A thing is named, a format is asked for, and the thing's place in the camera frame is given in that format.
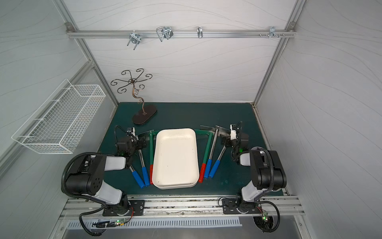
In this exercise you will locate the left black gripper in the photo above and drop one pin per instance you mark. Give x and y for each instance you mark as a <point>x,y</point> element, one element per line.
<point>135,143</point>

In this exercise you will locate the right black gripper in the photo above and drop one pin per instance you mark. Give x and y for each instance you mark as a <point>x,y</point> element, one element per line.
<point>229,142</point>

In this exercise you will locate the green red hoe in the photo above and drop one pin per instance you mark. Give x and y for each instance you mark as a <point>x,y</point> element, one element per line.
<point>207,151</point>
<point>152,136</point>

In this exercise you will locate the steel blue hoe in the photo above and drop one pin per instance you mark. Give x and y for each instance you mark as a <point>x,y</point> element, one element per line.
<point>143,166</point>
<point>215,131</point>
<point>137,177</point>
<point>222,133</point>

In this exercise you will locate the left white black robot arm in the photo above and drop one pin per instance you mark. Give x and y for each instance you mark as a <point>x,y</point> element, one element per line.
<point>83,176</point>

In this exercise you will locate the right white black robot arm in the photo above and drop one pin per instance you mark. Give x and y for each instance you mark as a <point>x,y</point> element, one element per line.
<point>266,171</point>

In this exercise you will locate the white plastic storage tray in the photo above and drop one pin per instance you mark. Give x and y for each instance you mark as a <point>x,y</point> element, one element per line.
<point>176,162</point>

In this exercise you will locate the green table mat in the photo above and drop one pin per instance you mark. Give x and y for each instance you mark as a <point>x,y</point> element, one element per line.
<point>230,176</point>

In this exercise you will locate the bronze scroll jewelry stand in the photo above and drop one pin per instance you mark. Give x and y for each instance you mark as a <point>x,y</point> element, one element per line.
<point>147,111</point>

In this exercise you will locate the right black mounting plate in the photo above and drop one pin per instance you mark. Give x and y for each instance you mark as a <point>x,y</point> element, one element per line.
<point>233,206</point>

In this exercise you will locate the black mounting plate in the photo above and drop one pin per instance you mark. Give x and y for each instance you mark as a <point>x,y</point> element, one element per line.
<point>233,206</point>
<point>135,208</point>

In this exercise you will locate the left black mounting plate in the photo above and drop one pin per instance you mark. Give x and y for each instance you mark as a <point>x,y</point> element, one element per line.
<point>135,208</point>

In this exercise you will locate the left metal u-bolt clamp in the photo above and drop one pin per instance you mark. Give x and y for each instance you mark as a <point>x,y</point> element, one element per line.
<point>134,39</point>

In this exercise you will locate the double metal u-bolt clamp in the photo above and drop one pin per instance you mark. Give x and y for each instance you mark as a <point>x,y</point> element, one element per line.
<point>164,32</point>

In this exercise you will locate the small metal clamp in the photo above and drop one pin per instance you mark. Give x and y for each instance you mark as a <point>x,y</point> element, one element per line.
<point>200,32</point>

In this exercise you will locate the right metal bolt clamp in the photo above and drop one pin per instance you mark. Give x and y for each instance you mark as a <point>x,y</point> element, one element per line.
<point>272,33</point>

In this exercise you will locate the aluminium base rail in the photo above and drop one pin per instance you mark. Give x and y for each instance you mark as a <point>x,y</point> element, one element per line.
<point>157,206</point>

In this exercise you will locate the white wire basket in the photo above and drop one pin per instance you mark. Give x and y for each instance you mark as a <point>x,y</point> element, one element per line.
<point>58,125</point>

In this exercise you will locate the white slotted cable duct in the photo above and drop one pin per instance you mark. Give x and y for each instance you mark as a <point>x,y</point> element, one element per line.
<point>196,222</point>

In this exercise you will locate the horizontal aluminium rail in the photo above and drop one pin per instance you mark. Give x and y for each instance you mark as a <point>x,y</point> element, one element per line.
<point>189,34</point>

